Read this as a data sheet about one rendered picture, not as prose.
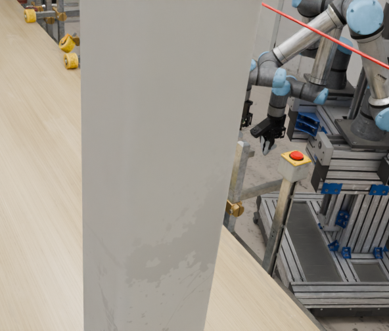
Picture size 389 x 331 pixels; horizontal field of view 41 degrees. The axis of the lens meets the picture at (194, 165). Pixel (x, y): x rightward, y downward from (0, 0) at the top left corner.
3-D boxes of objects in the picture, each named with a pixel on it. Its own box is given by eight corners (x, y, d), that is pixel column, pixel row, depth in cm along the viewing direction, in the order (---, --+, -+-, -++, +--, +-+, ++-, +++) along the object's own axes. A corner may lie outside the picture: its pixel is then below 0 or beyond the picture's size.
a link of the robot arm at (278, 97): (294, 81, 225) (288, 87, 218) (288, 104, 231) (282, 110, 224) (276, 75, 227) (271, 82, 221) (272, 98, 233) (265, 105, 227)
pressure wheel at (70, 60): (79, 66, 275) (75, 68, 282) (76, 51, 274) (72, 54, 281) (68, 67, 272) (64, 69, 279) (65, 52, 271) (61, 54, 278)
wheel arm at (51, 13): (102, 12, 354) (102, 6, 352) (104, 13, 352) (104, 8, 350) (28, 16, 330) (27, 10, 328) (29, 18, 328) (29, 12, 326)
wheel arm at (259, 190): (283, 184, 222) (286, 176, 220) (288, 188, 220) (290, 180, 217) (196, 209, 201) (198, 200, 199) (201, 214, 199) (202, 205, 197)
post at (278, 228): (267, 270, 194) (292, 170, 170) (275, 278, 191) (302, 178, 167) (257, 273, 192) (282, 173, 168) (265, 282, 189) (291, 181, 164)
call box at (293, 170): (292, 169, 172) (297, 149, 168) (306, 180, 167) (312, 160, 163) (276, 173, 168) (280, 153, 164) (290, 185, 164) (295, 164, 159)
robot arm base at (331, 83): (340, 77, 271) (345, 60, 266) (350, 90, 259) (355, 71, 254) (312, 76, 269) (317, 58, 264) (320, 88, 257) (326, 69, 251)
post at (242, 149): (226, 238, 215) (245, 138, 188) (231, 243, 212) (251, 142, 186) (219, 241, 213) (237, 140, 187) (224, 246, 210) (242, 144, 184)
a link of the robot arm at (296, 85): (303, 94, 238) (297, 103, 229) (280, 87, 241) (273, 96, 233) (307, 78, 233) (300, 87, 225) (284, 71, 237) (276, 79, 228)
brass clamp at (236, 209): (225, 196, 211) (227, 185, 208) (244, 215, 202) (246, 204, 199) (212, 199, 208) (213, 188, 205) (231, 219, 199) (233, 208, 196)
